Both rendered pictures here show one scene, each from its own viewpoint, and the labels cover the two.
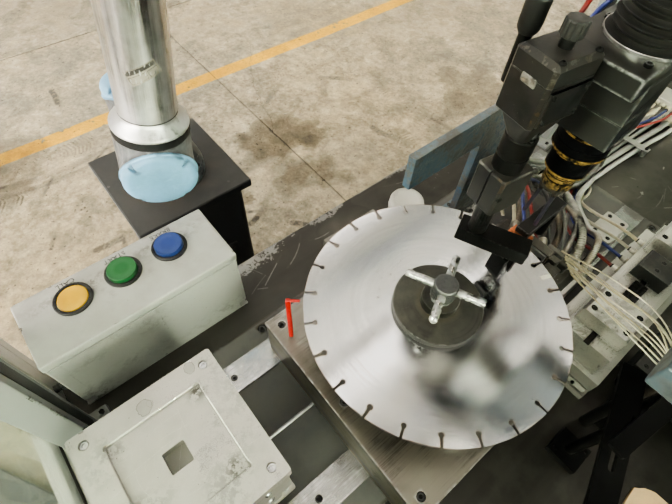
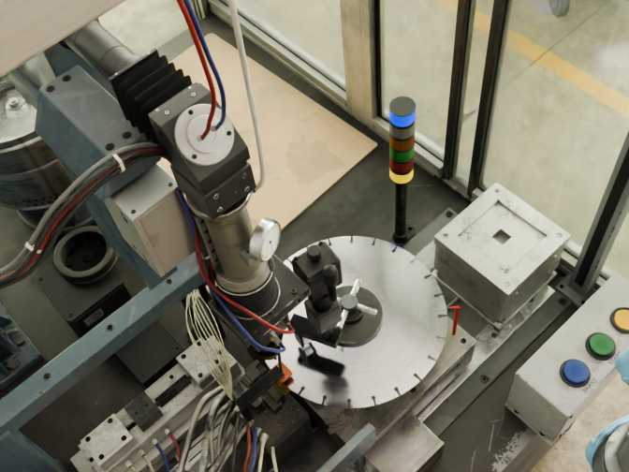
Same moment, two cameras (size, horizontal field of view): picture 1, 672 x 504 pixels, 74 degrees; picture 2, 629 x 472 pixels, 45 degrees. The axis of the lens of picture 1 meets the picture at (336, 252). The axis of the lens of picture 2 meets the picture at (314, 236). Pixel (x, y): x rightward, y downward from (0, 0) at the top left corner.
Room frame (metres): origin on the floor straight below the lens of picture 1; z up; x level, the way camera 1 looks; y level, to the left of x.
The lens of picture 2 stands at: (0.87, -0.09, 2.12)
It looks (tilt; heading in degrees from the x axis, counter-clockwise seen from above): 56 degrees down; 188
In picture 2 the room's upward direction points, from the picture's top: 9 degrees counter-clockwise
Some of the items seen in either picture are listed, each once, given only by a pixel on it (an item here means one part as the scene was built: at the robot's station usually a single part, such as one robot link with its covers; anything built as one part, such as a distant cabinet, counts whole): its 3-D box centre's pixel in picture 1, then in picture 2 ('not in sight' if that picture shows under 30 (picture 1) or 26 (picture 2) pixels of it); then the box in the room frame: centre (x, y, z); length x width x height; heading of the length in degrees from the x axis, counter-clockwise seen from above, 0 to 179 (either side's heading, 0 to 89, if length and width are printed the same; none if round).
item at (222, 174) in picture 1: (204, 266); not in sight; (0.65, 0.36, 0.37); 0.40 x 0.40 x 0.75; 43
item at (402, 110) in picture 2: not in sight; (402, 111); (-0.02, -0.03, 1.14); 0.05 x 0.04 x 0.03; 43
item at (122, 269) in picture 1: (123, 271); (600, 346); (0.31, 0.29, 0.90); 0.04 x 0.04 x 0.02
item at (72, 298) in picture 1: (75, 301); (624, 321); (0.27, 0.35, 0.89); 0.04 x 0.04 x 0.02
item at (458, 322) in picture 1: (438, 301); (350, 312); (0.27, -0.13, 0.96); 0.11 x 0.11 x 0.03
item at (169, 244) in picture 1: (169, 246); (575, 373); (0.36, 0.24, 0.90); 0.04 x 0.04 x 0.02
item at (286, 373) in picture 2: (530, 231); (265, 391); (0.40, -0.27, 0.95); 0.10 x 0.03 x 0.07; 133
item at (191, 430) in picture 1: (192, 468); (497, 257); (0.08, 0.16, 0.82); 0.18 x 0.18 x 0.15; 43
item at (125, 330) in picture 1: (145, 304); (584, 359); (0.30, 0.28, 0.82); 0.28 x 0.11 x 0.15; 133
